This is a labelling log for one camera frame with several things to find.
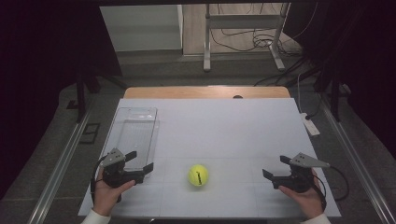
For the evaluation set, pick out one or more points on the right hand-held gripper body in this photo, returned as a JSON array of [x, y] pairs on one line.
[[297, 182]]

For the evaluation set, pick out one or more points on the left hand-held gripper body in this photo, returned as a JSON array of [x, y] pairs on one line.
[[115, 174]]

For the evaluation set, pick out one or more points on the clear plastic container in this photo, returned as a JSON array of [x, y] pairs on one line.
[[137, 133]]

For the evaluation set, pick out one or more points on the yellow tennis ball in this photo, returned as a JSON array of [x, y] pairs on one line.
[[198, 175]]

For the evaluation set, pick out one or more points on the person's right hand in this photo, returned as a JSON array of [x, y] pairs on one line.
[[309, 200]]

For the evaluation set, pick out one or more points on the person's left hand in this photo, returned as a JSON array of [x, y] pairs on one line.
[[107, 196]]

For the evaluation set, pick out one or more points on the white power strip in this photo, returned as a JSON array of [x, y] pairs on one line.
[[310, 125]]

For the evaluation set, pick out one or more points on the dark rectangular floor plate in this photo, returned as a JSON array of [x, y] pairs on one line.
[[90, 133]]

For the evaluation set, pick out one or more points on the white board table cover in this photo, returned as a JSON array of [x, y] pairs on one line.
[[224, 133]]

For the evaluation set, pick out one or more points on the black metal stand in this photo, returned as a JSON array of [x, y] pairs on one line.
[[81, 93], [334, 93]]

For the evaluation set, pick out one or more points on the dark curtain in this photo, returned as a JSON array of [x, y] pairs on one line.
[[367, 62], [40, 77]]

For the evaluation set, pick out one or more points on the white cabinet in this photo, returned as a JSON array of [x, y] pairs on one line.
[[140, 28]]

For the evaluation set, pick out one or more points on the aluminium floor rail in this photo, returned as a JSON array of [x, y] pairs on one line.
[[59, 168], [358, 161]]

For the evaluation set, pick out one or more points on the grey metal desk frame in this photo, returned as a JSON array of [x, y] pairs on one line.
[[243, 21]]

